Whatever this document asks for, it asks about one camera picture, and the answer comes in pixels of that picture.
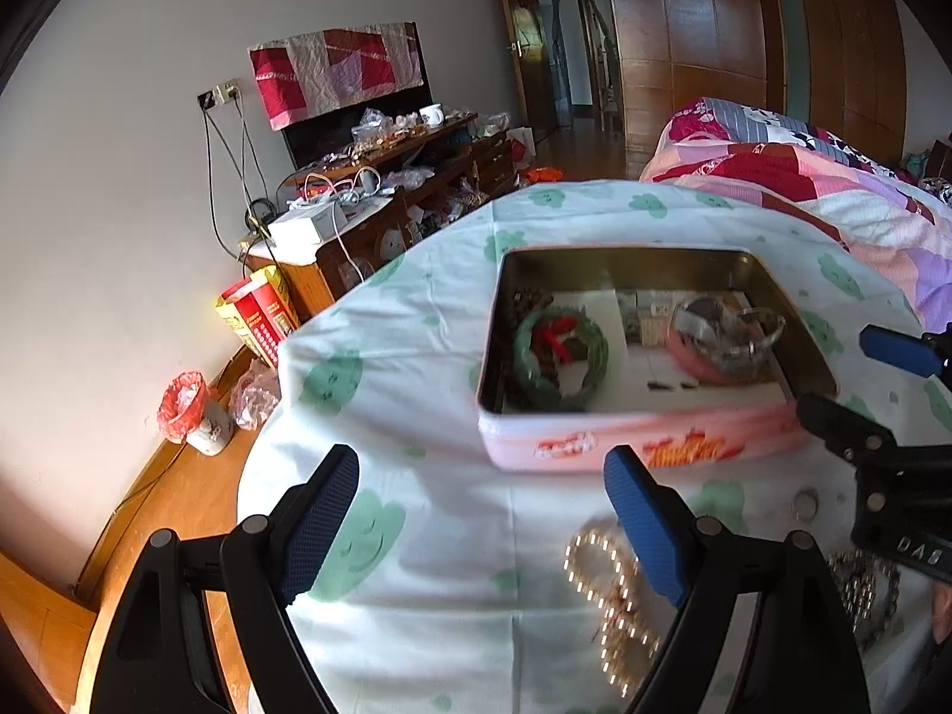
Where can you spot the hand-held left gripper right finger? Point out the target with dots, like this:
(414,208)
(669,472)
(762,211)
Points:
(651,535)

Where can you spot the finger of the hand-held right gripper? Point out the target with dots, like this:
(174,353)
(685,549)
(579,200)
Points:
(840,424)
(896,349)

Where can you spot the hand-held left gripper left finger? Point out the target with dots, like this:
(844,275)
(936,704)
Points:
(320,528)

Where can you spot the pink tin box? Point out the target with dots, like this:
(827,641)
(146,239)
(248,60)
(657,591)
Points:
(595,446)

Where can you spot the clear glass bangle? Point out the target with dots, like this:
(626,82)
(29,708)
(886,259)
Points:
(773,331)

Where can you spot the pink bangle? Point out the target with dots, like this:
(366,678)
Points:
(692,366)

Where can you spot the cloud printed tablecloth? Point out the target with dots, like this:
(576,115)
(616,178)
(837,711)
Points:
(446,535)

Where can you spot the clear plastic bag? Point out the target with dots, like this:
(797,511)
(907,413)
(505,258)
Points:
(256,398)

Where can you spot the paper leaflet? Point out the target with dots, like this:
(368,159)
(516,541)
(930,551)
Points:
(639,379)

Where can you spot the waste bin with red liner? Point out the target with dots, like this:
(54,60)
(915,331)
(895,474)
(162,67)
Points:
(190,416)

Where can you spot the patchwork quilt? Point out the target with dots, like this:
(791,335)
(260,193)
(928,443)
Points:
(818,171)

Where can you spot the red yellow paper bag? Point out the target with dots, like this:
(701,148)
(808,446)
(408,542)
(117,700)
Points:
(260,320)

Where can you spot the wooden television cabinet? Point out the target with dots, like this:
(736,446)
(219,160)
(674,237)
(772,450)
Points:
(312,282)

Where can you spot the white box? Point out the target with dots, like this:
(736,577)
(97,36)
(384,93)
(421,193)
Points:
(301,227)

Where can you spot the wooden wardrobe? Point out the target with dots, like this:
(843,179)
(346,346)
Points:
(669,74)

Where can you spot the orange plastic bag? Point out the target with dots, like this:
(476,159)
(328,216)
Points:
(543,175)

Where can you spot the black television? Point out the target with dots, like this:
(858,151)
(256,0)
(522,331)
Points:
(320,135)

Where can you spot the white paper bag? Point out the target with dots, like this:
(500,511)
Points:
(519,149)

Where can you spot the white mug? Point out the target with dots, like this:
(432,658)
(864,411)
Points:
(431,116)

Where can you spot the wooden door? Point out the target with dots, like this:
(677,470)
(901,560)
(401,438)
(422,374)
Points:
(532,82)

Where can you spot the patchwork television cover cloth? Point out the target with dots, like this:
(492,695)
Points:
(320,71)

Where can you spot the wall power outlet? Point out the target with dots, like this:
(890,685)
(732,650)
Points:
(218,94)

